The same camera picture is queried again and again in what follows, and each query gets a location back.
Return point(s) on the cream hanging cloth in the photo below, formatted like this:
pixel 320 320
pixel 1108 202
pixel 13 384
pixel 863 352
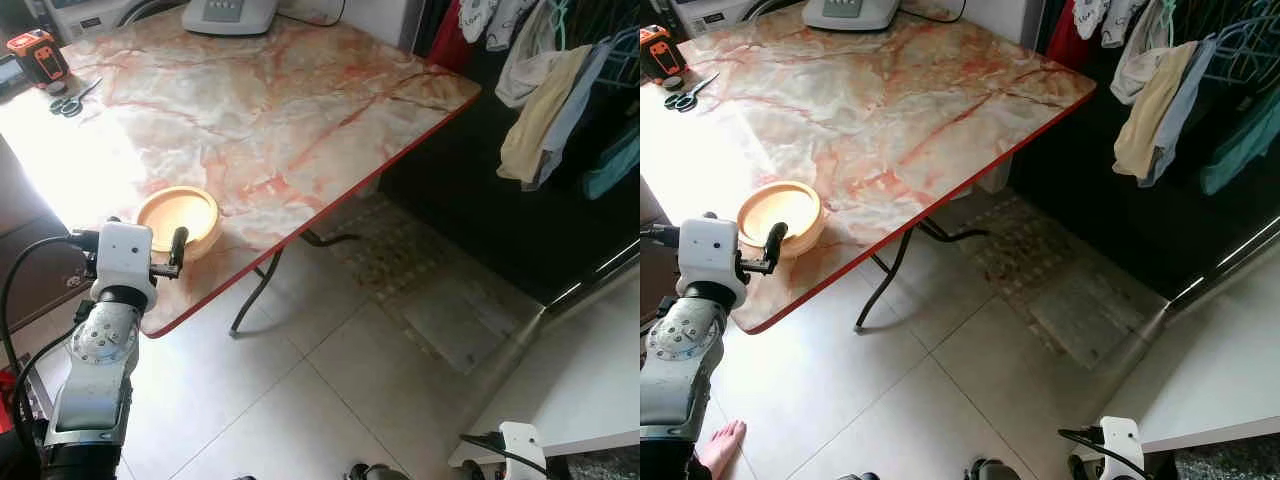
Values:
pixel 535 130
pixel 1150 120

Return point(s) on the person's bare foot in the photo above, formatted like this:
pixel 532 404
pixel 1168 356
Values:
pixel 722 447

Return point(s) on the marble pattern folding table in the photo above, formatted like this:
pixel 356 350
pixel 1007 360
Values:
pixel 300 110
pixel 900 110

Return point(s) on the orange round bowl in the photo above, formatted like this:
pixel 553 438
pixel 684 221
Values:
pixel 180 212
pixel 780 208

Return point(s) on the white digital scale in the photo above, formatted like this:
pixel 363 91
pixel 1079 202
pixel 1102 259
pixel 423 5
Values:
pixel 850 12
pixel 230 15

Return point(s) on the teal hanging cloth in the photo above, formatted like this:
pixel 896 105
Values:
pixel 615 165
pixel 1240 150

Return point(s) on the orange black tape measure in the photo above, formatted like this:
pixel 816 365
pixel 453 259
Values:
pixel 660 50
pixel 36 55

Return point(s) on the red hanging cloth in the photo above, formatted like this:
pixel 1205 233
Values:
pixel 1068 40
pixel 452 45

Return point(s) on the black electronic box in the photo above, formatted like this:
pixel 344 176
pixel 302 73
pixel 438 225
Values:
pixel 12 75

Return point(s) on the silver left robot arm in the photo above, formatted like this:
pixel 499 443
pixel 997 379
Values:
pixel 680 345
pixel 100 345

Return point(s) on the patterned floor mat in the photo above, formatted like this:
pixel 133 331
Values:
pixel 1070 300
pixel 440 310

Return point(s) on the grey hanging cloth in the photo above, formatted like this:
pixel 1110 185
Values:
pixel 1185 120
pixel 575 120

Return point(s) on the small printed white garment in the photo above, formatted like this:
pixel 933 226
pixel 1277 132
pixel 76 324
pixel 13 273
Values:
pixel 1090 18
pixel 478 20

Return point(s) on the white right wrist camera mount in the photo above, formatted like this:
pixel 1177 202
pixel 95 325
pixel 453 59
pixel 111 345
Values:
pixel 522 448
pixel 1122 445

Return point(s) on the white hanging garment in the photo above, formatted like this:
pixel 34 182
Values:
pixel 1135 70
pixel 520 75

